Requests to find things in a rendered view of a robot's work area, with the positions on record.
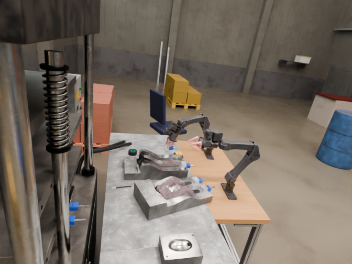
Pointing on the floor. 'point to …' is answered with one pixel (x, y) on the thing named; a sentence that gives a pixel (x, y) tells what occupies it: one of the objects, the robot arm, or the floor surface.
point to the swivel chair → (159, 112)
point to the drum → (338, 141)
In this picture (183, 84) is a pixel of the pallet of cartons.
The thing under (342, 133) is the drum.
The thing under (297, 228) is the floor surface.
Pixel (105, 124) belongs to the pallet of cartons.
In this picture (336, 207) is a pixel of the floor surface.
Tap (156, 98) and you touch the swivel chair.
